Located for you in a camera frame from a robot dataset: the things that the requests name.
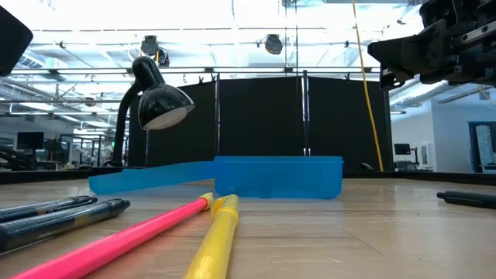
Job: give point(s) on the black fabric partition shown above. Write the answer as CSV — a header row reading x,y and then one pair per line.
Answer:
x,y
263,116

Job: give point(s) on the blue translucent plastic supply box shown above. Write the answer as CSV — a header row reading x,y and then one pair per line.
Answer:
x,y
279,176

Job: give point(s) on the black pen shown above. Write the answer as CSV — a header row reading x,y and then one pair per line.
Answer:
x,y
469,199
42,208
54,222

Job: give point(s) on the computer monitor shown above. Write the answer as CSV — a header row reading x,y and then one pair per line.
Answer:
x,y
30,140
402,149

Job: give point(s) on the black hanging spotlight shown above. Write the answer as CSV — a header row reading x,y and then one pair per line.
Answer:
x,y
151,46
273,44

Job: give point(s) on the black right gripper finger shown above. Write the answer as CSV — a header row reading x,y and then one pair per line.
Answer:
x,y
414,50
388,82

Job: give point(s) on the yellow pen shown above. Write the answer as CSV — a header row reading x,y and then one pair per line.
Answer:
x,y
217,244

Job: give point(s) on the pink pencil with yellow tip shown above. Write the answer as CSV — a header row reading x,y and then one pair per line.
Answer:
x,y
116,244

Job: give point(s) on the black desk lamp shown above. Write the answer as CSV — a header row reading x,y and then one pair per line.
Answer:
x,y
162,102

